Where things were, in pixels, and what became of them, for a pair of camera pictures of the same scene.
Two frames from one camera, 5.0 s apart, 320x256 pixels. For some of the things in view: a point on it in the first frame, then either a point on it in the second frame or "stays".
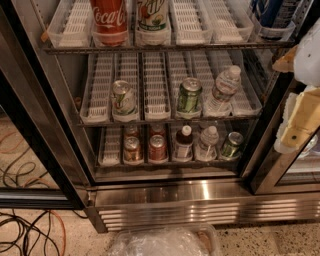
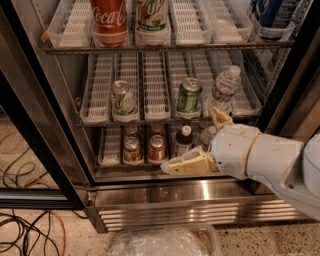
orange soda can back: x=132 y=131 stays
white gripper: x=309 y=56 → x=231 y=150
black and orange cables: x=40 y=234 stays
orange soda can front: x=131 y=149 stays
